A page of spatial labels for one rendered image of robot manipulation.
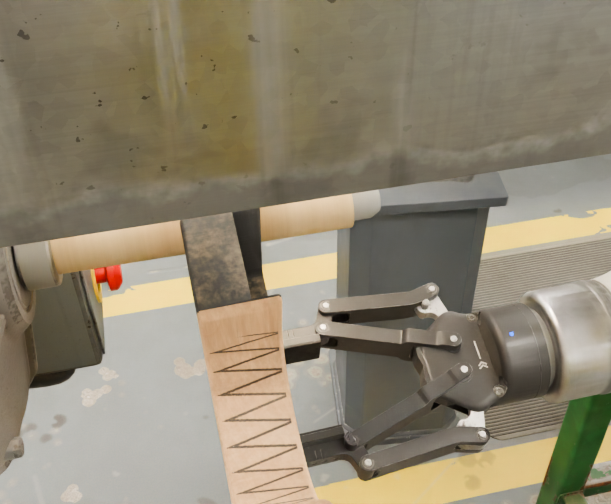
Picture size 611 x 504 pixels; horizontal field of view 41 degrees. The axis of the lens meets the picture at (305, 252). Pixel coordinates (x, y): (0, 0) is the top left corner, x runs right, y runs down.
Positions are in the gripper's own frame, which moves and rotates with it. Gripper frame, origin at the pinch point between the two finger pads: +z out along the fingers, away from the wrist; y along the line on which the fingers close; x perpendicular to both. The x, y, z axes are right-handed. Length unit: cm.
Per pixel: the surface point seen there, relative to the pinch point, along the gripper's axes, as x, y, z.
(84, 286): -10.3, 19.0, 14.8
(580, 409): -70, 15, -54
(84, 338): -16.0, 16.5, 16.1
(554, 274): -133, 71, -92
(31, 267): 17.6, 3.9, 13.6
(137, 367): -130, 66, 21
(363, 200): 17.1, 5.0, -6.3
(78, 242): 17.7, 5.0, 10.8
